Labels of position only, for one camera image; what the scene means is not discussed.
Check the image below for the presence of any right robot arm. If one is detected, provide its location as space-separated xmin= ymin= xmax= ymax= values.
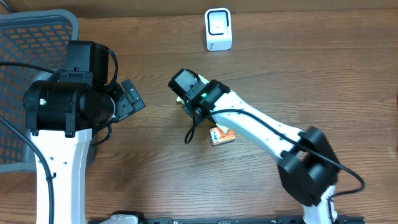
xmin=175 ymin=78 xmax=341 ymax=223

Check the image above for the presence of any yellow snack packet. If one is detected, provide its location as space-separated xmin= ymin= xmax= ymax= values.
xmin=176 ymin=74 xmax=210 ymax=105

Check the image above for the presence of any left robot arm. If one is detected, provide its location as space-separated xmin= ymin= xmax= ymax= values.
xmin=24 ymin=69 xmax=145 ymax=223

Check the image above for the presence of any grey plastic shopping basket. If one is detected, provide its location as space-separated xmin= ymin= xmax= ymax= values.
xmin=0 ymin=9 xmax=96 ymax=174

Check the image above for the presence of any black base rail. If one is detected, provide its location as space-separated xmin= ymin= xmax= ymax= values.
xmin=88 ymin=215 xmax=365 ymax=224

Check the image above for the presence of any orange tissue packet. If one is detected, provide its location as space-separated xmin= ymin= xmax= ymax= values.
xmin=209 ymin=125 xmax=236 ymax=146

